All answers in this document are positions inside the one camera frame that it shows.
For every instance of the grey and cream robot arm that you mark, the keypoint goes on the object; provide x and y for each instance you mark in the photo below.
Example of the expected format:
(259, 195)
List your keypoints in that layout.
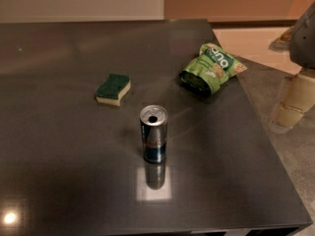
(297, 93)

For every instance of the green and yellow sponge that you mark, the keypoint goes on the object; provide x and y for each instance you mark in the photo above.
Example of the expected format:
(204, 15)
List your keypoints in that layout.
(113, 89)

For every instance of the green rice chip bag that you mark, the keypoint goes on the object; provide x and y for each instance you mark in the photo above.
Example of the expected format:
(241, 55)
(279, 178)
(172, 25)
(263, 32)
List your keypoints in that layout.
(211, 69)

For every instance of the blue silver energy drink can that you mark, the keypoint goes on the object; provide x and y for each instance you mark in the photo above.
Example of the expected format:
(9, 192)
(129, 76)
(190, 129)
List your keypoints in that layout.
(153, 120)

